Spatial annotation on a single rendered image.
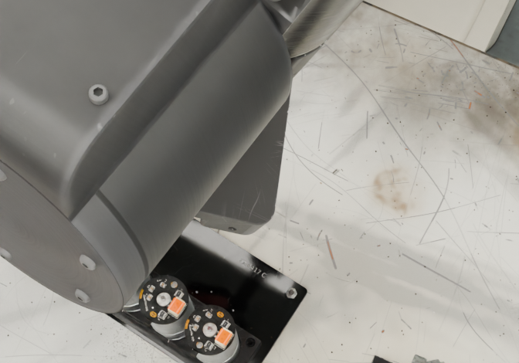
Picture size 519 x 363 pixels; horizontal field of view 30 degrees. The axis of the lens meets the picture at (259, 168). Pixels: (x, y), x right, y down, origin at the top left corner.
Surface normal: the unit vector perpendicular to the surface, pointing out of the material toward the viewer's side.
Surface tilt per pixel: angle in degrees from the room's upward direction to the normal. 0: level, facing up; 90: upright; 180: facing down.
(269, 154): 21
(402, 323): 0
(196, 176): 77
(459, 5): 0
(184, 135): 52
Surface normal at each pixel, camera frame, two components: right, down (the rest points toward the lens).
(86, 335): -0.04, -0.36
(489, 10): 0.42, -0.09
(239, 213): 0.32, -0.29
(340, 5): 0.43, 0.89
